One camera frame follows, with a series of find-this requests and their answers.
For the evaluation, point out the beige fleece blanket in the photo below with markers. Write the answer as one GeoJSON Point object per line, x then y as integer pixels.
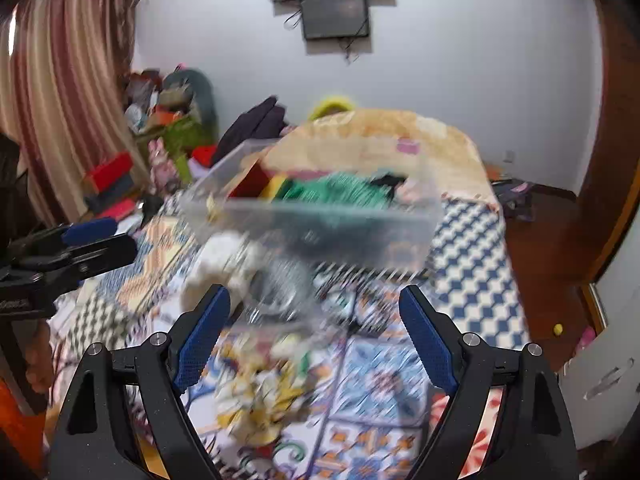
{"type": "Point", "coordinates": [370, 140]}

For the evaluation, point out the wooden door frame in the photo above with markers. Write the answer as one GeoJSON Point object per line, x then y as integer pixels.
{"type": "Point", "coordinates": [607, 125]}

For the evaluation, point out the yellow green plush item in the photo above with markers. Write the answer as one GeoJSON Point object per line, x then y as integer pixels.
{"type": "Point", "coordinates": [332, 105]}

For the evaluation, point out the green knitted cloth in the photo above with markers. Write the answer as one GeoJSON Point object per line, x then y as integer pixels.
{"type": "Point", "coordinates": [340, 190]}

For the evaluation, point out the clear plastic storage bin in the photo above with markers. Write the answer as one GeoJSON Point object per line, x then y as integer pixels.
{"type": "Point", "coordinates": [320, 220]}

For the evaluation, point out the pink rabbit toy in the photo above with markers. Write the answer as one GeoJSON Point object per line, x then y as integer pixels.
{"type": "Point", "coordinates": [161, 162]}

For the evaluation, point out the pile of household clutter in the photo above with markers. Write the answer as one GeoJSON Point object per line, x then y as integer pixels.
{"type": "Point", "coordinates": [167, 110]}

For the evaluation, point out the white cabinet door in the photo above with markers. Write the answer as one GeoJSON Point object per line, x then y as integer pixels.
{"type": "Point", "coordinates": [600, 365]}

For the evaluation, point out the dark bag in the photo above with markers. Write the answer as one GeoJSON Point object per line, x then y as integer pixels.
{"type": "Point", "coordinates": [515, 199]}

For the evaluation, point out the red box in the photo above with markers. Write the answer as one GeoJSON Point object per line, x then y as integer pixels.
{"type": "Point", "coordinates": [107, 172]}

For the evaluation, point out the wall outlet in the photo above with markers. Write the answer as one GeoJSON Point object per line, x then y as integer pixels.
{"type": "Point", "coordinates": [508, 156]}

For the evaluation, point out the red cloth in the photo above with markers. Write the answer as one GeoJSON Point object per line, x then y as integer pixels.
{"type": "Point", "coordinates": [250, 182]}

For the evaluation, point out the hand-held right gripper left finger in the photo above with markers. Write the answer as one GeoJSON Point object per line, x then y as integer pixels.
{"type": "Point", "coordinates": [205, 340]}

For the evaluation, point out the grey black soft item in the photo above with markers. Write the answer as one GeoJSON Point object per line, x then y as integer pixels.
{"type": "Point", "coordinates": [282, 285]}

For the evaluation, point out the yellow white patterned cloth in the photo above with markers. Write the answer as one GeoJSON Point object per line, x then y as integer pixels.
{"type": "Point", "coordinates": [265, 385]}

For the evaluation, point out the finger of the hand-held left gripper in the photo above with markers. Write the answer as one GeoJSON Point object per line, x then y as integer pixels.
{"type": "Point", "coordinates": [102, 255]}
{"type": "Point", "coordinates": [92, 228]}

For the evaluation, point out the striped curtain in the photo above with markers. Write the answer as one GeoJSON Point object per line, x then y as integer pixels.
{"type": "Point", "coordinates": [65, 90]}

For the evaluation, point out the white soft toy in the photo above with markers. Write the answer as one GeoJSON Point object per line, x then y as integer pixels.
{"type": "Point", "coordinates": [220, 265]}

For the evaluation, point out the dark purple clothing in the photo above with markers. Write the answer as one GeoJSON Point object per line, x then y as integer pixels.
{"type": "Point", "coordinates": [255, 122]}

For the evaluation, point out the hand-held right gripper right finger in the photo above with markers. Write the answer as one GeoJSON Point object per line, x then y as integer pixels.
{"type": "Point", "coordinates": [430, 345]}

